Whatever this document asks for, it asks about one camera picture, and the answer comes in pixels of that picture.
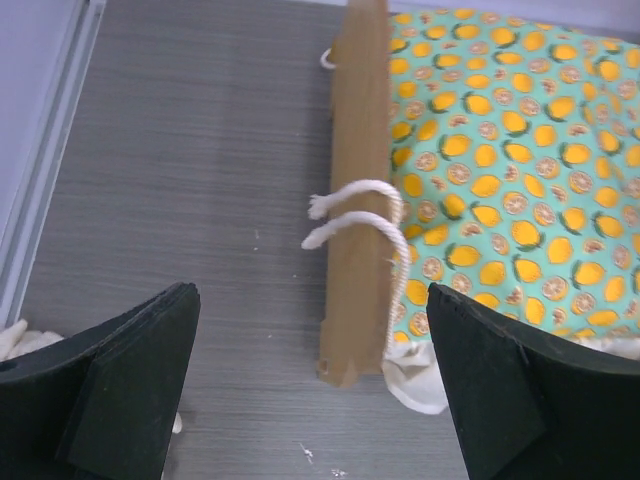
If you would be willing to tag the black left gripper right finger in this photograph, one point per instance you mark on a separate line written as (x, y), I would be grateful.
(529, 405)

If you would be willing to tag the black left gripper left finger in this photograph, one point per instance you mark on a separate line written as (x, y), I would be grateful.
(101, 404)

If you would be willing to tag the lemon print pet mattress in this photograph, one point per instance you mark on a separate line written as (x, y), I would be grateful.
(514, 161)

